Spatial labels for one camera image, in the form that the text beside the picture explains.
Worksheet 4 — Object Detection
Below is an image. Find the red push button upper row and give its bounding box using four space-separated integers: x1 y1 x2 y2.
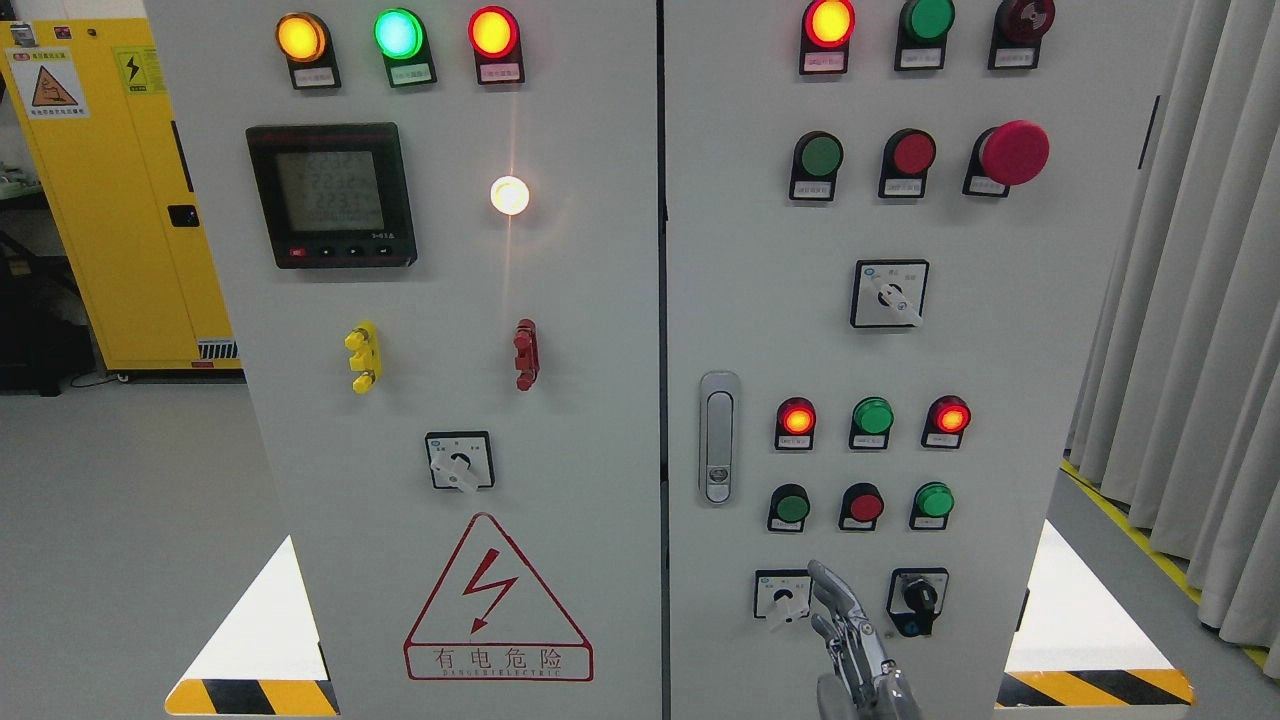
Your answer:
877 128 937 199

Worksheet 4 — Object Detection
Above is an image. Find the black digital power meter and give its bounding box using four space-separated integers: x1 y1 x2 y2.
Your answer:
244 122 419 269

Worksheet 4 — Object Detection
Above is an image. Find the red lit light middle left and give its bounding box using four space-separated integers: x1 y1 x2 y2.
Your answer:
774 397 817 452

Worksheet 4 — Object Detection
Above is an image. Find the red triangle electric warning sign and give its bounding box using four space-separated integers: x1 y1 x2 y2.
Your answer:
403 512 595 682

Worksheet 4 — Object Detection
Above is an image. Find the red lit light top right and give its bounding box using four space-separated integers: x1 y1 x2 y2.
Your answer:
797 0 856 76

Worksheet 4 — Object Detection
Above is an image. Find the red indicator light top left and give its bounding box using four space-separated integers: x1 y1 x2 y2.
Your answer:
468 5 525 86

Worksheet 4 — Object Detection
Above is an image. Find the red lit light middle right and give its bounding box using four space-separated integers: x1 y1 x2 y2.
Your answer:
920 395 972 448

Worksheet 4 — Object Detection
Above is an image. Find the green light middle centre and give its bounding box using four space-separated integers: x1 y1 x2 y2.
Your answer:
847 396 895 451

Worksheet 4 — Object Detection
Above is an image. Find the upper right rotary selector switch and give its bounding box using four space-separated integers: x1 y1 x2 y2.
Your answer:
849 259 931 329

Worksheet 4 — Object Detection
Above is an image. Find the white lit indicator light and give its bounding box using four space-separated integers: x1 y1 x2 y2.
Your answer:
490 176 531 217

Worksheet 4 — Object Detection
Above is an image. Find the lower white rotary selector switch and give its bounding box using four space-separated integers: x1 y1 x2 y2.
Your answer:
753 568 812 630

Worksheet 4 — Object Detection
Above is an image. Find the yellow indicator light top left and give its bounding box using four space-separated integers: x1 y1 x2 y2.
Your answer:
275 12 340 90

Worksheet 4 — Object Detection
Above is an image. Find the black key selector switch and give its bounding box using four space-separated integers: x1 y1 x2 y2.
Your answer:
886 568 950 638

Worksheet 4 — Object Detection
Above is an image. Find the silver door swing handle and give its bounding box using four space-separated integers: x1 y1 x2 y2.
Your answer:
698 372 740 505

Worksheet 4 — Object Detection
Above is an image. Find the green unlit light top right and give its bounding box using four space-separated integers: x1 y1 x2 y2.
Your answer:
893 0 956 72

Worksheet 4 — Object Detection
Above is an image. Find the left door rotary selector switch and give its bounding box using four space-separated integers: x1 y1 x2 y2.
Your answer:
424 430 497 495

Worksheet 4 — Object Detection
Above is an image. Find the left grey cabinet door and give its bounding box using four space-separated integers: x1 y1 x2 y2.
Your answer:
146 1 664 719

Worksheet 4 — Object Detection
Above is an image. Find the red push button lower centre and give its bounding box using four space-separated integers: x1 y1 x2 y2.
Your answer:
838 482 884 532

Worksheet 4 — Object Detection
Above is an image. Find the right grey cabinet door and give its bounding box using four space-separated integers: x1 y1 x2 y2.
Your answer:
664 1 1185 719

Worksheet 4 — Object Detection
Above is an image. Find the red lit light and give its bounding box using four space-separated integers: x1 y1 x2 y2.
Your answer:
920 395 972 448
774 397 817 452
797 0 856 76

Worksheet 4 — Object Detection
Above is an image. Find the yellow safety cabinet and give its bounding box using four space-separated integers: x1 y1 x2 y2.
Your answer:
3 18 241 374

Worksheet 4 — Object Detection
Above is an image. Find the green indicator light top left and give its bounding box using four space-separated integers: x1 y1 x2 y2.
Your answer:
372 6 436 88

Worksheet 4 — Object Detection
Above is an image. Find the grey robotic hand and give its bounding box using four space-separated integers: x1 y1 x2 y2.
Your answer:
806 559 922 719

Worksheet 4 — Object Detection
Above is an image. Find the grey cabinet door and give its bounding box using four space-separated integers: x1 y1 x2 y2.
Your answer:
146 1 664 719
664 1 1185 719

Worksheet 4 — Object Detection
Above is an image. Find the green push button upper row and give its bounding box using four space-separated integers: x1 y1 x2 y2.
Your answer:
788 129 844 202

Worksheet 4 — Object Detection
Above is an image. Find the green push button lower right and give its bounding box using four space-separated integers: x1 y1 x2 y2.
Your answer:
909 480 955 530

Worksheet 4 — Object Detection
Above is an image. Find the dark red buzzer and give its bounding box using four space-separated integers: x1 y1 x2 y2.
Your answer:
988 0 1056 70

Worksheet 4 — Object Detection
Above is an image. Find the grey curtain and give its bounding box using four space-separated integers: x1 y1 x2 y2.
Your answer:
1070 1 1279 678

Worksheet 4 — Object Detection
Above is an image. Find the red emergency stop mushroom button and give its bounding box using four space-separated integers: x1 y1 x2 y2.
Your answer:
963 119 1051 199

